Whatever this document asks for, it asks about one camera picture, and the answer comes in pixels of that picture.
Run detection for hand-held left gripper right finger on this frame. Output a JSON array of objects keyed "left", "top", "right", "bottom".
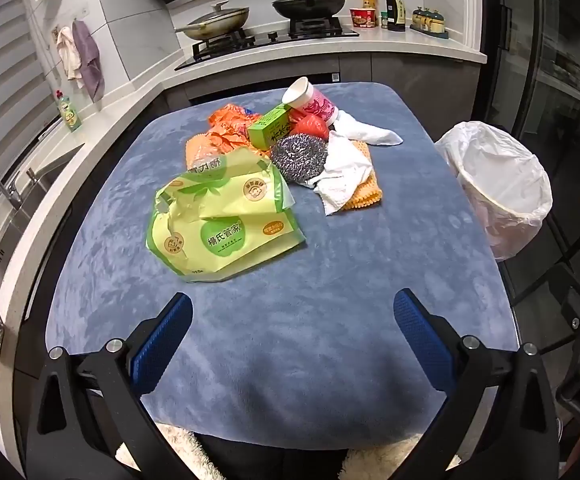
[{"left": 392, "top": 288, "right": 559, "bottom": 480}]

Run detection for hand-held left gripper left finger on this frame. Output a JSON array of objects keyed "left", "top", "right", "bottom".
[{"left": 24, "top": 292, "right": 194, "bottom": 480}]

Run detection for green plastic bag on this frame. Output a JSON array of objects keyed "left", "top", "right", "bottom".
[{"left": 145, "top": 147, "right": 305, "bottom": 283}]

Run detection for orange dish cloth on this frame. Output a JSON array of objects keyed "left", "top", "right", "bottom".
[{"left": 337, "top": 140, "right": 385, "bottom": 211}]

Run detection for bin with white bag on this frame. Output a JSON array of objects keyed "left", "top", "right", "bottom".
[{"left": 434, "top": 121, "right": 553, "bottom": 262}]

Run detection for white tissue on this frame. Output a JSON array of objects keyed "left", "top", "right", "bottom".
[
  {"left": 306, "top": 131, "right": 374, "bottom": 217},
  {"left": 332, "top": 110, "right": 403, "bottom": 147}
]

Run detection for orange snack wrapper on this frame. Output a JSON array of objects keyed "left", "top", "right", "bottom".
[
  {"left": 186, "top": 127, "right": 256, "bottom": 171},
  {"left": 207, "top": 104, "right": 271, "bottom": 137}
]

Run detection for steel wool scrubber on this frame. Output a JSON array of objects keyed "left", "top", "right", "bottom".
[{"left": 270, "top": 132, "right": 330, "bottom": 183}]

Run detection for green cardboard box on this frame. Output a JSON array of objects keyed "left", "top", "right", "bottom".
[{"left": 247, "top": 102, "right": 293, "bottom": 150}]

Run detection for red plastic wrapper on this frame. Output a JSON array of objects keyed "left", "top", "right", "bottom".
[{"left": 287, "top": 109, "right": 330, "bottom": 142}]

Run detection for pink print paper cup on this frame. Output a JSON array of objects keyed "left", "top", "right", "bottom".
[{"left": 282, "top": 76, "right": 340, "bottom": 126}]

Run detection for white fluffy cushion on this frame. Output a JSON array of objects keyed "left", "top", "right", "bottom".
[{"left": 115, "top": 425, "right": 421, "bottom": 480}]

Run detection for blue plush table cloth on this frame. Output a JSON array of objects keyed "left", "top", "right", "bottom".
[{"left": 45, "top": 82, "right": 518, "bottom": 453}]

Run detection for steel kitchen sink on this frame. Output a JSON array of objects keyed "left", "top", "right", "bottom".
[{"left": 0, "top": 142, "right": 86, "bottom": 281}]

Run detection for green dish soap bottle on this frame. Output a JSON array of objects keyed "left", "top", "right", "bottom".
[{"left": 55, "top": 90, "right": 82, "bottom": 132}]

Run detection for built-in black appliance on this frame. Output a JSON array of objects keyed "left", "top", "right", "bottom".
[{"left": 189, "top": 71, "right": 342, "bottom": 107}]

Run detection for black framed glass door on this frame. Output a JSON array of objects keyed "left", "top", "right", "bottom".
[{"left": 485, "top": 0, "right": 580, "bottom": 311}]

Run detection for purple hanging towel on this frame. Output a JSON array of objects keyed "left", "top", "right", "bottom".
[{"left": 72, "top": 20, "right": 106, "bottom": 103}]

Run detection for white window blinds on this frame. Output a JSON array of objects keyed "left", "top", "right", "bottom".
[{"left": 0, "top": 0, "right": 71, "bottom": 161}]

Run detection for white hanging towel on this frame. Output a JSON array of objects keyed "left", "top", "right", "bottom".
[{"left": 56, "top": 26, "right": 83, "bottom": 88}]

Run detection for seasoning jar set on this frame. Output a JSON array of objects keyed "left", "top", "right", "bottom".
[{"left": 410, "top": 6, "right": 450, "bottom": 40}]

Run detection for black gas stove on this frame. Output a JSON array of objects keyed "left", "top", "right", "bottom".
[{"left": 174, "top": 17, "right": 361, "bottom": 72}]

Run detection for beige frying pan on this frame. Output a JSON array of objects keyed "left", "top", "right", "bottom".
[{"left": 174, "top": 7, "right": 251, "bottom": 41}]

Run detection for red instant noodle cup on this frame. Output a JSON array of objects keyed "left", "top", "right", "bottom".
[{"left": 349, "top": 7, "right": 377, "bottom": 29}]

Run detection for dark soy sauce bottle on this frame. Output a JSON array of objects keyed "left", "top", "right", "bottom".
[{"left": 385, "top": 0, "right": 407, "bottom": 32}]

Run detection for glass pan lid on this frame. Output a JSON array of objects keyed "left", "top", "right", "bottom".
[{"left": 190, "top": 1, "right": 249, "bottom": 26}]

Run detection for black wok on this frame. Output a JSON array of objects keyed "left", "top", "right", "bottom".
[{"left": 271, "top": 0, "right": 348, "bottom": 20}]

